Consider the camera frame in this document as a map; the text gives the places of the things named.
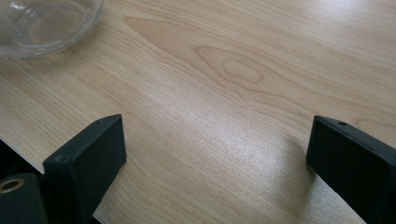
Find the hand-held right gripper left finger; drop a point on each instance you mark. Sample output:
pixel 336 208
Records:
pixel 84 161

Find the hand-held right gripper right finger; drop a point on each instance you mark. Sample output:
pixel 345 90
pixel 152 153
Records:
pixel 355 161

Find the clear glass bowl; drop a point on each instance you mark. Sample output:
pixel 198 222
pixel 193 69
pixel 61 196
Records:
pixel 46 28

